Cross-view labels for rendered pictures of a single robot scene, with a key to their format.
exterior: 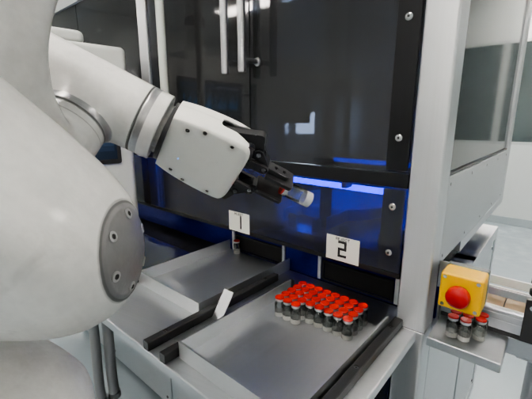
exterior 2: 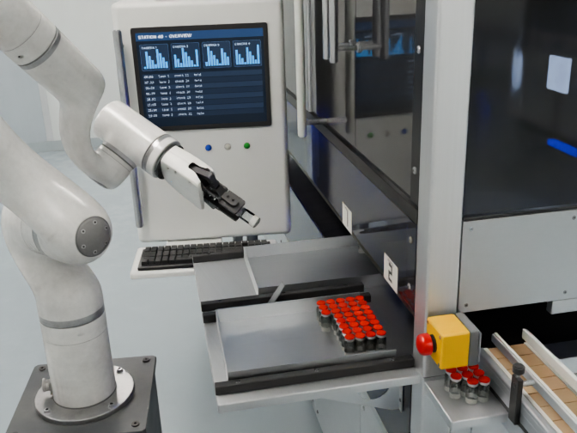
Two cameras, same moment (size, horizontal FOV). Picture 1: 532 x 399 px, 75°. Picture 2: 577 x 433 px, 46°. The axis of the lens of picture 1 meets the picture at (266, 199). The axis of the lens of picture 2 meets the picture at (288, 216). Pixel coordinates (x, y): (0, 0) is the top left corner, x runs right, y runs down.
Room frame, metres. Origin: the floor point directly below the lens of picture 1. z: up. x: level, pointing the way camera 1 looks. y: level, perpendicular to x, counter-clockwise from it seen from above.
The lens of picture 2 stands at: (-0.41, -0.84, 1.66)
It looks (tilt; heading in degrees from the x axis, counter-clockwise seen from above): 21 degrees down; 39
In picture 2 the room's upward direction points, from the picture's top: 2 degrees counter-clockwise
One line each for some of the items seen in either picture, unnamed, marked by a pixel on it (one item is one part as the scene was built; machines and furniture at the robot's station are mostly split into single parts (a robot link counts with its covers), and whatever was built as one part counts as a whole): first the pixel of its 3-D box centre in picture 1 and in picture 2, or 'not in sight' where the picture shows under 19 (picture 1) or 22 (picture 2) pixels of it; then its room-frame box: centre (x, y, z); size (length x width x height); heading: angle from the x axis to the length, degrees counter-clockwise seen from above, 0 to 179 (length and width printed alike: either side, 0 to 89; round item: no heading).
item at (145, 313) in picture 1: (243, 309); (302, 307); (0.75, 0.05, 0.87); 0.70 x 0.48 x 0.02; 49
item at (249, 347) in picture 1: (290, 336); (300, 335); (0.61, -0.05, 0.90); 0.34 x 0.26 x 0.04; 139
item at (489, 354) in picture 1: (469, 337); (471, 399); (0.64, -0.42, 0.87); 0.14 x 0.13 x 0.02; 139
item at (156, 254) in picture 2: not in sight; (206, 253); (0.93, 0.56, 0.82); 0.40 x 0.14 x 0.02; 133
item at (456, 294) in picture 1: (457, 296); (427, 344); (0.58, -0.36, 1.00); 0.04 x 0.04 x 0.04; 49
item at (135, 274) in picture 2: not in sight; (207, 253); (0.98, 0.60, 0.79); 0.45 x 0.28 x 0.03; 133
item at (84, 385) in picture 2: not in sight; (79, 354); (0.23, 0.20, 0.95); 0.19 x 0.19 x 0.18
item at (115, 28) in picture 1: (110, 71); (289, 5); (1.47, 0.63, 1.51); 0.49 x 0.01 x 0.59; 49
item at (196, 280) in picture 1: (217, 270); (314, 265); (0.91, 0.14, 0.90); 0.34 x 0.26 x 0.04; 139
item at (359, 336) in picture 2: (320, 309); (349, 326); (0.69, -0.12, 0.91); 0.18 x 0.02 x 0.05; 49
